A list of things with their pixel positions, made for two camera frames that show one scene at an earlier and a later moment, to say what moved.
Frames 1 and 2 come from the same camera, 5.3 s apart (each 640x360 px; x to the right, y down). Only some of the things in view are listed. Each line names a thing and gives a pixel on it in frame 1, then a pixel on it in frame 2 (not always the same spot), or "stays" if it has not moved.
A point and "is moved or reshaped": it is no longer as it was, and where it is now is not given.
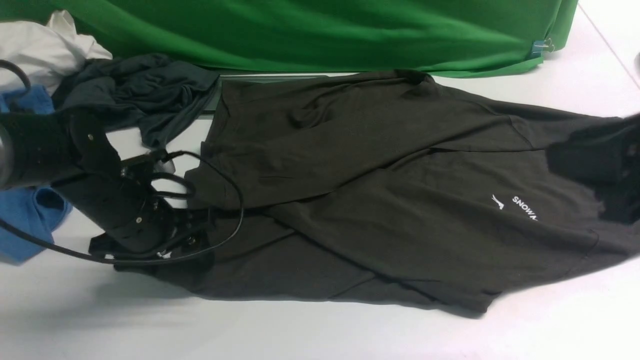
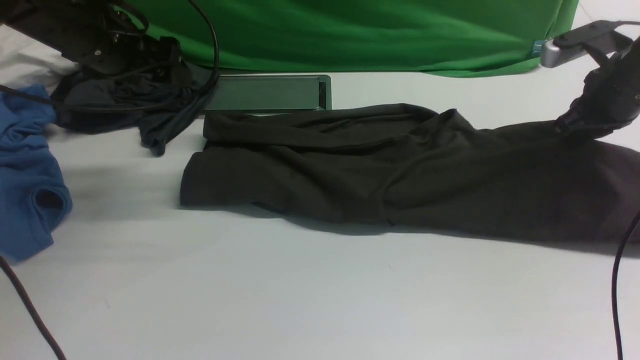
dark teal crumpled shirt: [152, 92] stays
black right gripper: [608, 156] -> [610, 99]
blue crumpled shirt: [35, 209] stays
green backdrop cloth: [468, 38] stays
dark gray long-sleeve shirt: [381, 184] is moved or reshaped
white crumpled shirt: [47, 54] stays
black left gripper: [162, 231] -> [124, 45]
